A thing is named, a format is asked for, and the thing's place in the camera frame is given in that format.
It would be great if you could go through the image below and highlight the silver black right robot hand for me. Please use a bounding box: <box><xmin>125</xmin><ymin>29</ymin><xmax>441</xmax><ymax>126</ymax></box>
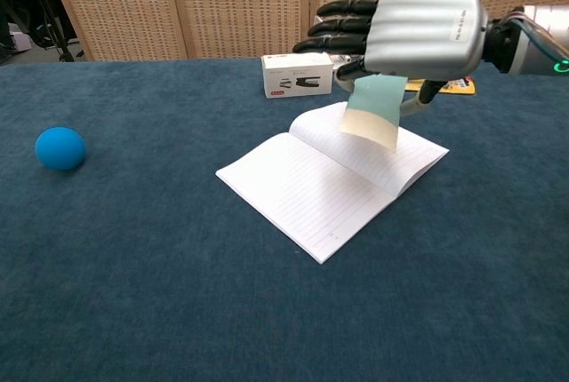
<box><xmin>292</xmin><ymin>0</ymin><xmax>490</xmax><ymax>115</ymax></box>

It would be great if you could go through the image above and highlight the light blue white bookmark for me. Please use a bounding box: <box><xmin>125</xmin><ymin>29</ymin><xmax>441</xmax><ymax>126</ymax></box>
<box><xmin>340</xmin><ymin>74</ymin><xmax>406</xmax><ymax>151</ymax></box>

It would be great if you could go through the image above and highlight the yellow blister pack with knife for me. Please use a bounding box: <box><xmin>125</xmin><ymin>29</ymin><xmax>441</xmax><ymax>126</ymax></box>
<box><xmin>402</xmin><ymin>75</ymin><xmax>477</xmax><ymax>97</ymax></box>

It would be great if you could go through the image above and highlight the white cardboard product box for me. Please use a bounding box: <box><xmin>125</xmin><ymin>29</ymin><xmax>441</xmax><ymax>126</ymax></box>
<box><xmin>260</xmin><ymin>52</ymin><xmax>334</xmax><ymax>99</ymax></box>

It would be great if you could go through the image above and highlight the open white lined notebook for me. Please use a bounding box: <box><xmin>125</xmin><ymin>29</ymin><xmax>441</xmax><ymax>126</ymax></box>
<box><xmin>215</xmin><ymin>100</ymin><xmax>450</xmax><ymax>266</ymax></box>

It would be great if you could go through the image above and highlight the woven wooden folding screen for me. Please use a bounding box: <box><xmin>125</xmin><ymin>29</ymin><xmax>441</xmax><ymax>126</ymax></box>
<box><xmin>42</xmin><ymin>0</ymin><xmax>569</xmax><ymax>62</ymax></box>

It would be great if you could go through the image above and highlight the black tripod stand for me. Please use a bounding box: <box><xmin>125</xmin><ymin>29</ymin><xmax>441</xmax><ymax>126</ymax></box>
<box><xmin>0</xmin><ymin>0</ymin><xmax>85</xmax><ymax>63</ymax></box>

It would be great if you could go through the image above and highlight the blue carpet table cover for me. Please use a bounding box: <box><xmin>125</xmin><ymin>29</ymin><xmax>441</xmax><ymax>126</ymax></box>
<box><xmin>0</xmin><ymin>51</ymin><xmax>569</xmax><ymax>382</ymax></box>

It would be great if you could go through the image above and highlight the blue foam ball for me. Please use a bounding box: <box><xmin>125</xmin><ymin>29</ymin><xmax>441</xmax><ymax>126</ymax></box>
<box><xmin>35</xmin><ymin>126</ymin><xmax>87</xmax><ymax>172</ymax></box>

